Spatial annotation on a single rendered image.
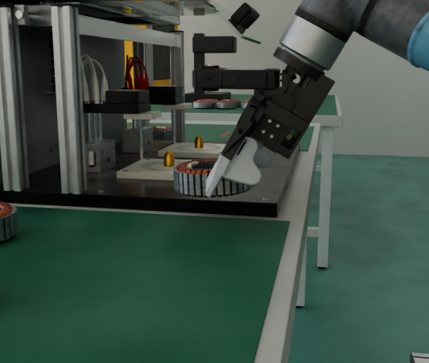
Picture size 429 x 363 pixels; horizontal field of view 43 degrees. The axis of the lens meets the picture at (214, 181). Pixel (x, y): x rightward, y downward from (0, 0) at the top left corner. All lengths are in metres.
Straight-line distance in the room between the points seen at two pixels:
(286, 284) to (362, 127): 5.80
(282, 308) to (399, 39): 0.34
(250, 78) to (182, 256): 0.24
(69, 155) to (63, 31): 0.18
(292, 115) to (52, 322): 0.38
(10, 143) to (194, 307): 0.50
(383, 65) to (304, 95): 5.61
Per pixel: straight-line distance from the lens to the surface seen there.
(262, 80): 0.71
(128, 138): 1.27
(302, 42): 0.69
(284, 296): 0.54
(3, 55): 0.92
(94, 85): 1.03
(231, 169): 0.69
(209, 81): 0.72
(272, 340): 0.46
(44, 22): 0.95
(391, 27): 0.68
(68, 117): 0.86
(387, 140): 6.38
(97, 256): 0.65
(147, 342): 0.45
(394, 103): 6.34
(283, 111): 0.70
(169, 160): 1.02
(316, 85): 0.71
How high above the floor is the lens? 0.96
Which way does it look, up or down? 12 degrees down
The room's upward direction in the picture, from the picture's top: straight up
